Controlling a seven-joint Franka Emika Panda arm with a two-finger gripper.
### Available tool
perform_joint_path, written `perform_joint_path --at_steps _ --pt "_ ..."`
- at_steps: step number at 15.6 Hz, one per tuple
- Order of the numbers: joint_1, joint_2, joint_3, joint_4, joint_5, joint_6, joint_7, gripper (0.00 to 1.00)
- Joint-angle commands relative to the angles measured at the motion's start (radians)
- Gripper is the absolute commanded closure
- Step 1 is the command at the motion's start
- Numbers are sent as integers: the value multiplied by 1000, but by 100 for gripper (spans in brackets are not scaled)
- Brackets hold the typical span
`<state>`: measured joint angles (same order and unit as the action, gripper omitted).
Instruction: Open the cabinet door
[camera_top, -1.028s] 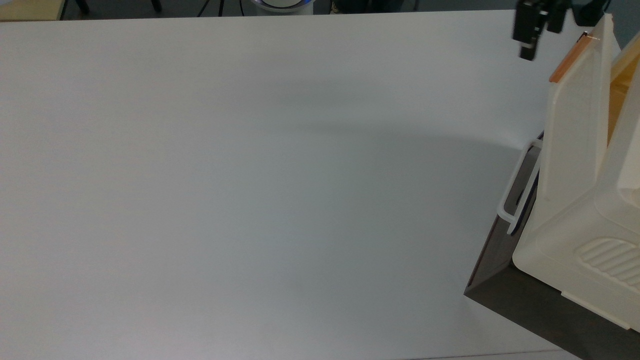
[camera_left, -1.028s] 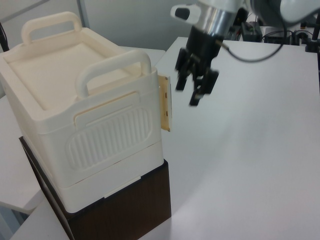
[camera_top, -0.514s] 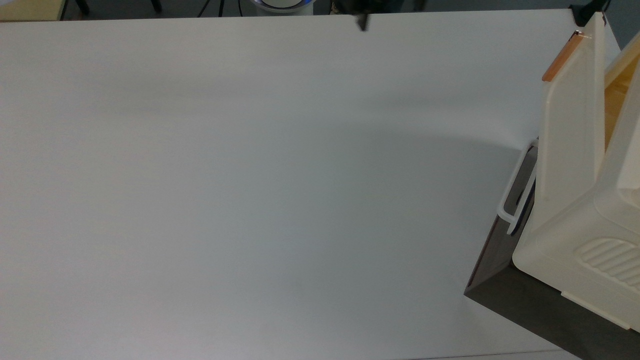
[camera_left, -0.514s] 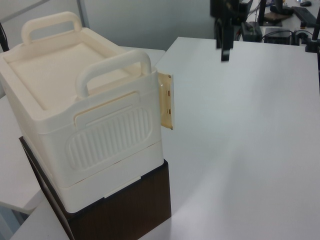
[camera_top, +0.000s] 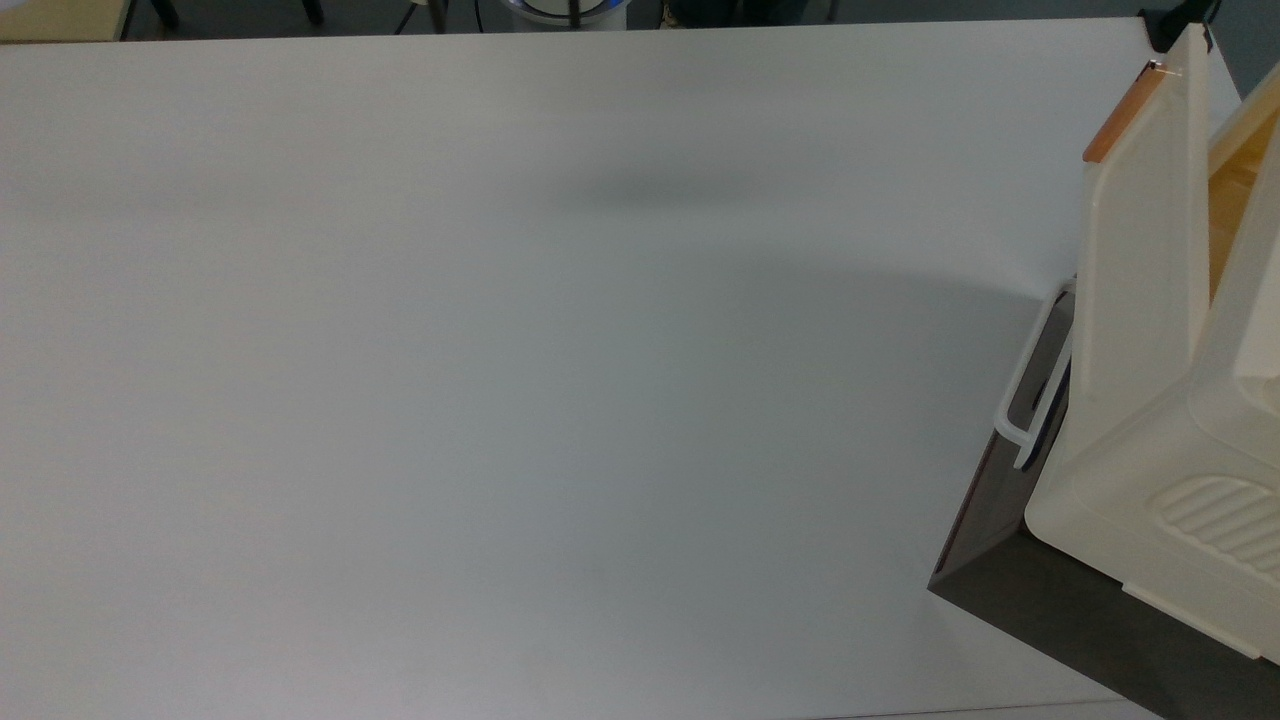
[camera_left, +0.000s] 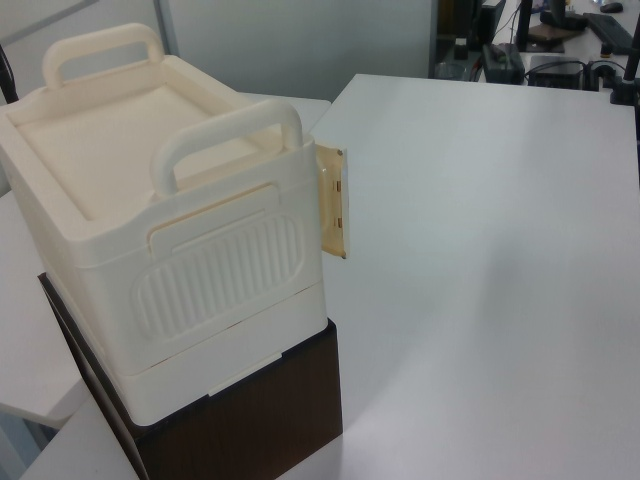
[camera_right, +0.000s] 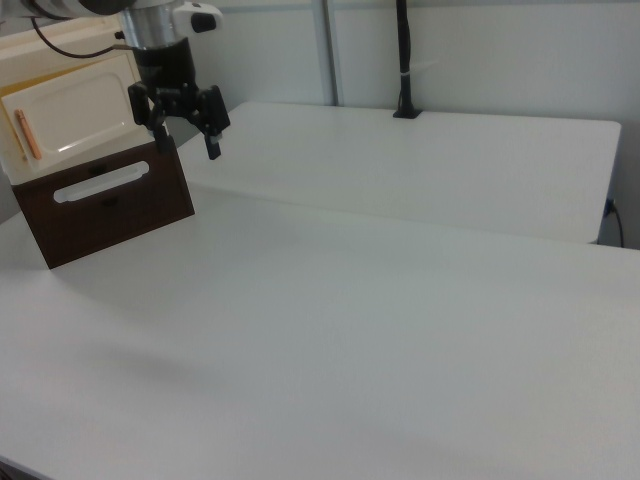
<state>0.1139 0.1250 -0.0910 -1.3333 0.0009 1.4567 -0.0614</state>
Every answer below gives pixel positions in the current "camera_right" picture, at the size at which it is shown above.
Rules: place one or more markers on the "cream cabinet door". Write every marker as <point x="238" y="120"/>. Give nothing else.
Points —
<point x="80" y="115"/>

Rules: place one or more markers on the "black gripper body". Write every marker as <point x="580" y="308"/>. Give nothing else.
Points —
<point x="167" y="70"/>

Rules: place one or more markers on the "black camera pole with clamp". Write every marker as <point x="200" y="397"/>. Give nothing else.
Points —
<point x="406" y="60"/>

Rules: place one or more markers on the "cream toy microwave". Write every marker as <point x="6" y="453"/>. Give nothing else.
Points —
<point x="60" y="50"/>

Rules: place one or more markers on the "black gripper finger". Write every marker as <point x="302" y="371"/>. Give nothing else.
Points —
<point x="212" y="112"/>
<point x="150" y="112"/>

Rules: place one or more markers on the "dark brown wooden drawer box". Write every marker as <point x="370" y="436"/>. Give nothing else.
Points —
<point x="115" y="230"/>

